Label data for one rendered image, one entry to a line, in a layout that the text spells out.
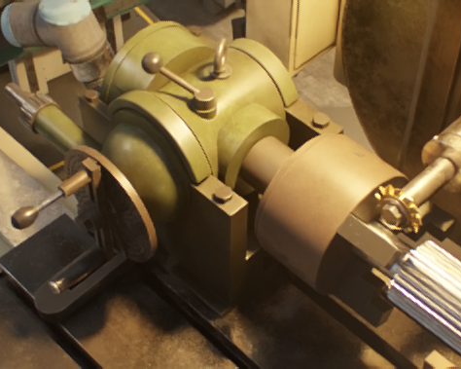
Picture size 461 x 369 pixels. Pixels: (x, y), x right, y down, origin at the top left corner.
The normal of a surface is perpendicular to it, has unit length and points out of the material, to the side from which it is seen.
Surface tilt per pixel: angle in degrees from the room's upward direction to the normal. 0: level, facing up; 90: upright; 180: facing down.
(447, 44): 90
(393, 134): 90
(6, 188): 0
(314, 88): 0
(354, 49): 90
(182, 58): 90
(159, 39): 2
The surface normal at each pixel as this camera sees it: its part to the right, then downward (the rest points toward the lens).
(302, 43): 0.70, 0.54
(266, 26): -0.71, 0.53
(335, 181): -0.16, -0.51
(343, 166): 0.02, -0.67
